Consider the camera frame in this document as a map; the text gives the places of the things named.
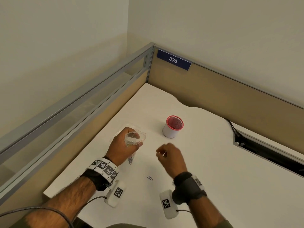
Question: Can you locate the person's left hand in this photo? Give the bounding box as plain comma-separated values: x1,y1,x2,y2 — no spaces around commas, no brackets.
105,127,144,167

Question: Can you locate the person's right hand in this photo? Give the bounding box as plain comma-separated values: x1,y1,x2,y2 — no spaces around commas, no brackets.
155,143,188,179

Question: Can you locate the person's right forearm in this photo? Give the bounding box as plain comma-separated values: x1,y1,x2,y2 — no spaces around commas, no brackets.
190,196,228,228

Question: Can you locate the person's left forearm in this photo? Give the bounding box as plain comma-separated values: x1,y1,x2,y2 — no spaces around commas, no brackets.
22,176,98,228

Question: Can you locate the white cup with red rim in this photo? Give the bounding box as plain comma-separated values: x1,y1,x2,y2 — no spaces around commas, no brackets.
162,115,184,139

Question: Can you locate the black wristband with marker blocks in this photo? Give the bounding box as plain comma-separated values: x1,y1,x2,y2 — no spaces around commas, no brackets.
81,157,119,192

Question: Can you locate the black wristband with white tag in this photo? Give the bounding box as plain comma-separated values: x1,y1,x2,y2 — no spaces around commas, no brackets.
172,172,207,206

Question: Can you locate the beige partition panel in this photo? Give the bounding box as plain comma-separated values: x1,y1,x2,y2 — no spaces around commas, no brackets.
147,46,304,162

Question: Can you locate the blue number sign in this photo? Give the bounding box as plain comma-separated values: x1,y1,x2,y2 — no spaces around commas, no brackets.
156,49,192,71

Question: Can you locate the white wrist camera with marker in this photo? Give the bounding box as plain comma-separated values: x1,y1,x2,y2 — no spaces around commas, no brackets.
159,190,179,220
104,180,126,208

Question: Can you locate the black power cable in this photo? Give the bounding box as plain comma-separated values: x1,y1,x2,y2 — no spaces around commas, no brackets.
224,118,240,138

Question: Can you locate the black desk cable tray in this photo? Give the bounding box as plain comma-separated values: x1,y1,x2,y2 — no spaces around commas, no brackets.
233,129,304,179

